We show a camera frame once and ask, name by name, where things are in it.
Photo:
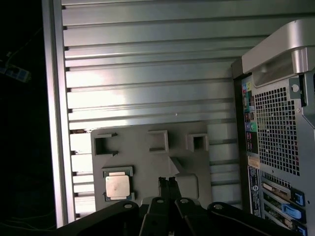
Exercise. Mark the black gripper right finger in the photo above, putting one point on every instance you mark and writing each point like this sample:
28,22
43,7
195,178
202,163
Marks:
221,221

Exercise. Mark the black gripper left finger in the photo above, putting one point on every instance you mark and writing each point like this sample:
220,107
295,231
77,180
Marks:
118,221

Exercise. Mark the silver CPU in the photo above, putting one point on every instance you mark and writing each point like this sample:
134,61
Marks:
117,186

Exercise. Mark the grey parts rack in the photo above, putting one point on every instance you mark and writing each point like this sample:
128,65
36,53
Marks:
147,167

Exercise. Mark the blue slot latch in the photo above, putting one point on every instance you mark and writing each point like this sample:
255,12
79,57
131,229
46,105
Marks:
302,231
292,211
299,196

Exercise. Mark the open grey PC case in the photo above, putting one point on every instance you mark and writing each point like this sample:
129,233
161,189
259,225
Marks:
278,127

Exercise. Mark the white power strip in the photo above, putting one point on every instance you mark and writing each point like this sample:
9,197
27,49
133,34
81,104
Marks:
17,72

